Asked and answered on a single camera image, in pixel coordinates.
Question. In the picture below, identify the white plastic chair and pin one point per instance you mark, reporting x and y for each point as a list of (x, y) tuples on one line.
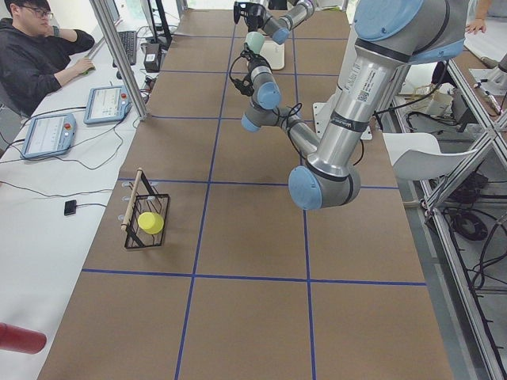
[(417, 156)]

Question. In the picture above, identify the red cylindrical bottle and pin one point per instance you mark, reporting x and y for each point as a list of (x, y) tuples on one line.
[(18, 339)]

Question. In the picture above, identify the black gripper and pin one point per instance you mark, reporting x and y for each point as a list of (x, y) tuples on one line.
[(256, 15), (250, 66)]

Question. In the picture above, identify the black monitor stand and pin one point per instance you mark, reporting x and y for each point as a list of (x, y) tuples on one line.
[(162, 34)]

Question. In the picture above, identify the black power adapter box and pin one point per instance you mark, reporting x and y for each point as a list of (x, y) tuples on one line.
[(153, 58)]

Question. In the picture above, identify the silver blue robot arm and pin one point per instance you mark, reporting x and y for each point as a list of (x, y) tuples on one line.
[(279, 28), (389, 34)]

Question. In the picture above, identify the person in black hoodie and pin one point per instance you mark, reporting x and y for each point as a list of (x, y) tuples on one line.
[(35, 54)]

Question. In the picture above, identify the far blue teach pendant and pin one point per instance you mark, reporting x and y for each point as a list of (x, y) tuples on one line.
[(107, 104)]

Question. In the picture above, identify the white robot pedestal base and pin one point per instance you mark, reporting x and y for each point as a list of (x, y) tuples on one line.
[(324, 111)]

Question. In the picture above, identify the small black puck device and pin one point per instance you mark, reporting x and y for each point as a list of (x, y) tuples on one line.
[(70, 207)]

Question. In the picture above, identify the yellow plastic cup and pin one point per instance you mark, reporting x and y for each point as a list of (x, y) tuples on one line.
[(151, 222)]

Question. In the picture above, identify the aluminium frame post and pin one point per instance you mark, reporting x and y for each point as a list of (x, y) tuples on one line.
[(106, 23)]

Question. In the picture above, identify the blue teach pendant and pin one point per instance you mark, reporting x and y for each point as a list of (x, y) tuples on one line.
[(49, 136), (107, 104)]

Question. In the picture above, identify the near blue teach pendant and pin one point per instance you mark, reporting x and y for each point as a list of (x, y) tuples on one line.
[(49, 136)]

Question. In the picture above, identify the light green plastic cup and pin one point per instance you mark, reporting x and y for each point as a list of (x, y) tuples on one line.
[(255, 42)]

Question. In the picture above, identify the black wire cup rack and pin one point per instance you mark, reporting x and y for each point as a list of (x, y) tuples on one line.
[(144, 198)]

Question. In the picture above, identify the black keyboard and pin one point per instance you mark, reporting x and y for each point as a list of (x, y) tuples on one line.
[(128, 40)]

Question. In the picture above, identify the cream rabbit tray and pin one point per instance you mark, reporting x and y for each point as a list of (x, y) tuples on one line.
[(274, 54)]

